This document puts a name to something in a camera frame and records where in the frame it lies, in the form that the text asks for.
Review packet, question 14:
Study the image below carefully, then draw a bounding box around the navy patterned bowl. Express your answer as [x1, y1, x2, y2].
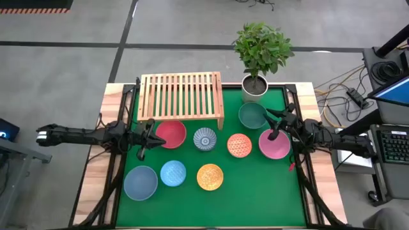
[192, 126, 218, 152]

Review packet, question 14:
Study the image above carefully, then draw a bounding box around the grey metal desk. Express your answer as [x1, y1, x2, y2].
[0, 137, 53, 230]

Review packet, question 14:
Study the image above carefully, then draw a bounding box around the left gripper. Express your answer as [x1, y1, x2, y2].
[127, 118, 167, 160]

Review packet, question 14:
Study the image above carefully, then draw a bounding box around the coiled black cable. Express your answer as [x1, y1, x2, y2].
[370, 60, 404, 84]

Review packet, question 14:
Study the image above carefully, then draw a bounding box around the white paper sheet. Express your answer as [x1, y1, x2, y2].
[337, 149, 374, 169]

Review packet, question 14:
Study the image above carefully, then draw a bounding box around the black pole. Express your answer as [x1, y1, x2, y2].
[375, 24, 409, 58]

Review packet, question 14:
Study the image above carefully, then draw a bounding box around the black metal rig frame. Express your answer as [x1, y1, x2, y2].
[68, 82, 349, 230]

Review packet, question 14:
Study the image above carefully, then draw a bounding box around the plain red bowl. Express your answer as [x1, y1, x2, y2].
[155, 120, 187, 150]

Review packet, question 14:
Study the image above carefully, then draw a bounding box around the black keyboard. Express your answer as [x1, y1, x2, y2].
[376, 129, 409, 164]

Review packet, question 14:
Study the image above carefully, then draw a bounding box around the white plant pot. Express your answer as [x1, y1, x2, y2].
[241, 73, 269, 103]

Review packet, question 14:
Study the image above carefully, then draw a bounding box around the green leafy plant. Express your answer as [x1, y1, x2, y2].
[232, 21, 295, 79]

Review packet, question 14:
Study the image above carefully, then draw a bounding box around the plain pink bowl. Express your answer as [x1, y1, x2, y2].
[258, 128, 291, 160]

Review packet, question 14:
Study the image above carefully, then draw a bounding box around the wooden slatted shelf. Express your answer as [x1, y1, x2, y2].
[137, 71, 225, 131]

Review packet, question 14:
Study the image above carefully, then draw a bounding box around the light blue patterned bowl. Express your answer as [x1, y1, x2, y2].
[159, 160, 187, 188]

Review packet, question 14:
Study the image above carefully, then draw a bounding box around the plain grey-blue bowl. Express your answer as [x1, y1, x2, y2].
[123, 165, 159, 202]

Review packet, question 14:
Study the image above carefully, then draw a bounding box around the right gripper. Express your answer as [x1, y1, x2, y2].
[263, 103, 304, 141]

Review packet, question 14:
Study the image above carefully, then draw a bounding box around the black device with blue light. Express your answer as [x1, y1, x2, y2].
[0, 118, 20, 143]

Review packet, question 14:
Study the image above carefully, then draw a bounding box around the grey equipment cart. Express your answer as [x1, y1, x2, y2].
[362, 46, 409, 207]

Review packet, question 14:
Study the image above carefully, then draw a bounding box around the laptop with blue screen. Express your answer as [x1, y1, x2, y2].
[367, 75, 409, 108]

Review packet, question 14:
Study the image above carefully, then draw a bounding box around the black power strip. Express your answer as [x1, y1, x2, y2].
[346, 88, 368, 109]

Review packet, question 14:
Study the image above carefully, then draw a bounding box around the yellow patterned bowl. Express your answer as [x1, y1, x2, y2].
[196, 163, 224, 192]

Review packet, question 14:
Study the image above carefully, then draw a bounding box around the black hazard-striped floor mat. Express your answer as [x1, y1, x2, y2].
[0, 0, 74, 15]

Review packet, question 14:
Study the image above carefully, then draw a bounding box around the plain teal bowl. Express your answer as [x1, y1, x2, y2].
[238, 102, 268, 130]

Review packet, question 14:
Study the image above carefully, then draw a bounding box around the orange-red patterned bowl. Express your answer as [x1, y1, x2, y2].
[226, 133, 253, 159]

